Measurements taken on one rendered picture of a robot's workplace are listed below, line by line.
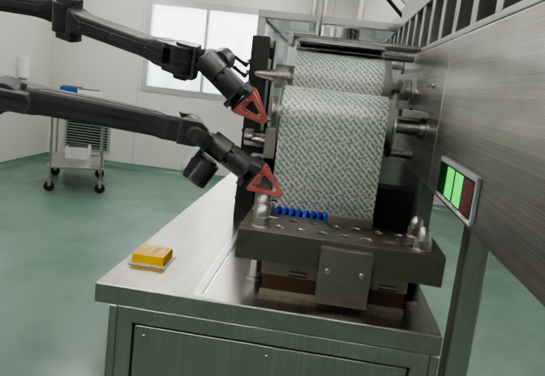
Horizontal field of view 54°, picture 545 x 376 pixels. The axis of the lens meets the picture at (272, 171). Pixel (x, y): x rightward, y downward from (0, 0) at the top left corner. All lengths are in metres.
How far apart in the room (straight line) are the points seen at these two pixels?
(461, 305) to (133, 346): 0.81
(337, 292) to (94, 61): 6.58
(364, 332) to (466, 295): 0.48
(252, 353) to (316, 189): 0.39
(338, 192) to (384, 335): 0.35
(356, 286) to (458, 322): 0.50
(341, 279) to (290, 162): 0.31
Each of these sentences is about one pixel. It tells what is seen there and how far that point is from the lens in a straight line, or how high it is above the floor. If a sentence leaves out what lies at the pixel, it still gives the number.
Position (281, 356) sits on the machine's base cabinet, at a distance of 1.08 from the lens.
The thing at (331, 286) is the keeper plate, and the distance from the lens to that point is 1.06.
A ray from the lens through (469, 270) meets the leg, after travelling 1.45.
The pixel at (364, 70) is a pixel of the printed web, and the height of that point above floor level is 1.37.
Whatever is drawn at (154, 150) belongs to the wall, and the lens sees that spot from 7.19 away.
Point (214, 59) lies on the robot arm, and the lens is 1.26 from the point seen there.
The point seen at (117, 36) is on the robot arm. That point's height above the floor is 1.38.
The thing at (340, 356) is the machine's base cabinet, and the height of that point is 0.82.
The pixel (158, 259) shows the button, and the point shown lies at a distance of 1.19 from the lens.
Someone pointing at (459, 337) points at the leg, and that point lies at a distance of 1.51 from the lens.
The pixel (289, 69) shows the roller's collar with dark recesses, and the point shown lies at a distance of 1.50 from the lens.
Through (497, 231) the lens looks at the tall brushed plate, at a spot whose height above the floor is 1.17.
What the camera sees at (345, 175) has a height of 1.13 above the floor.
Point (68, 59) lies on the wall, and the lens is 7.58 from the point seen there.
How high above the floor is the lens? 1.31
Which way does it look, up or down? 9 degrees down
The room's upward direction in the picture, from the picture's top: 7 degrees clockwise
